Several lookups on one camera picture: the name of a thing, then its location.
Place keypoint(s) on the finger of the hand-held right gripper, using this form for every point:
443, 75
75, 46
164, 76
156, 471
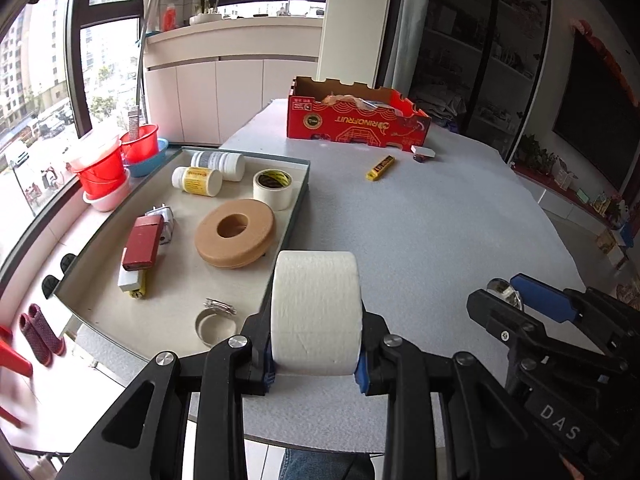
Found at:
492, 315
542, 300

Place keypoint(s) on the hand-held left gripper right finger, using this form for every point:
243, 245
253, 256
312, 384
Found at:
361, 375

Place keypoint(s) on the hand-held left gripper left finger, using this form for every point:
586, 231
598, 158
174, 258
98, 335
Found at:
255, 355

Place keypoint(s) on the white tape roll blue-red core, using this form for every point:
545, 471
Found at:
315, 310

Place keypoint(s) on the grey shallow tray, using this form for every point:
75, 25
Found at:
170, 305

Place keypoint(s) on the yellow utility knife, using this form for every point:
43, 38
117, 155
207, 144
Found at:
140, 292

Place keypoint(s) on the small white box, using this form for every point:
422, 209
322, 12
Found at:
129, 281

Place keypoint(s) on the white tape roll yellow core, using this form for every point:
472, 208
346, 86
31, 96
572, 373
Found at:
270, 200

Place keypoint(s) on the red case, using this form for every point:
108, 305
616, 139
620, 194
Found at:
142, 245

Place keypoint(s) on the white power plug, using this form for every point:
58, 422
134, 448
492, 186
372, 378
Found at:
167, 217

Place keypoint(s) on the white bottle yellow label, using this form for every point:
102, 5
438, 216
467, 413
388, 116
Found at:
197, 181

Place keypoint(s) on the white bottle grey label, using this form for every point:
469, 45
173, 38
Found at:
220, 162

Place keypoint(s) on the person's jeans leg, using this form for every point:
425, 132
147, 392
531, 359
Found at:
325, 465

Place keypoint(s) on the potted plant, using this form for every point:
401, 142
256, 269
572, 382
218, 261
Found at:
537, 155

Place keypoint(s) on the tiny white box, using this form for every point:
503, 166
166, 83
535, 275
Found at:
422, 150

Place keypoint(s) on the small yellow blade box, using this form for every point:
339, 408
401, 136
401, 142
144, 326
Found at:
381, 168

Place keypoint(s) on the maroon slipper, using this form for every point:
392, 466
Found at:
50, 332
35, 340

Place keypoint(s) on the black slipper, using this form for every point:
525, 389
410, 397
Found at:
66, 261
49, 285

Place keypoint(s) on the pink basin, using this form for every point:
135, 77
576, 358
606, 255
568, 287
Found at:
107, 200

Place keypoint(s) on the blue basin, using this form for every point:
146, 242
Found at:
155, 162

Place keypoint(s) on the small red basin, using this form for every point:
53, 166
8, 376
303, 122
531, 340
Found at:
142, 147

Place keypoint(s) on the red cardboard box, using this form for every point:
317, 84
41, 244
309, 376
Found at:
350, 125

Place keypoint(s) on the red plastic stool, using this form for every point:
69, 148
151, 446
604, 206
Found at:
12, 370

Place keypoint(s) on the large red basin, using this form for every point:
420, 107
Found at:
97, 170

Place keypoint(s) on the dark display shelf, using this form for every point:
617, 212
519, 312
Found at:
465, 60

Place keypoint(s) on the white cabinet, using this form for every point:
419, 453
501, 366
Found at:
225, 95

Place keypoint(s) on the metal grater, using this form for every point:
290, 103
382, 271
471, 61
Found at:
134, 122

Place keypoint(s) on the white planter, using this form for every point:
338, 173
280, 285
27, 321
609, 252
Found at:
205, 15

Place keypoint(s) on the red bottle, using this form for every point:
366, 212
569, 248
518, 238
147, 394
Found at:
170, 17

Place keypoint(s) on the dark wall screen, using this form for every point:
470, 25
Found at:
600, 125

